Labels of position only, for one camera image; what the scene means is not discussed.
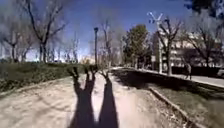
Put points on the pale pole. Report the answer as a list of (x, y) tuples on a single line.
[(159, 50)]

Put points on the person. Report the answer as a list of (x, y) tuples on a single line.
[(189, 71)]

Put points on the pale building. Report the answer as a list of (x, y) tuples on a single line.
[(186, 50)]

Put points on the sandy dirt path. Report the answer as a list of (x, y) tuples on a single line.
[(50, 106)]

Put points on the shaded grass strip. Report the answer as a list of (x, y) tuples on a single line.
[(200, 106)]

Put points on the green evergreen tree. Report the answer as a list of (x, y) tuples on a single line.
[(136, 43)]

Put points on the stone kerb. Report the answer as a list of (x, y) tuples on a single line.
[(170, 106)]

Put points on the green grass bank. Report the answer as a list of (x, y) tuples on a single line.
[(30, 73)]

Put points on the dark hedge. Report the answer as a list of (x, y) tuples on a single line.
[(200, 70)]

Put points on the bare tree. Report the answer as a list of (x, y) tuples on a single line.
[(206, 46), (169, 53)]

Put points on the dark lamp post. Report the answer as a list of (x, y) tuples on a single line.
[(96, 43)]

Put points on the row of bare trees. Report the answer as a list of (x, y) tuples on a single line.
[(43, 46)]

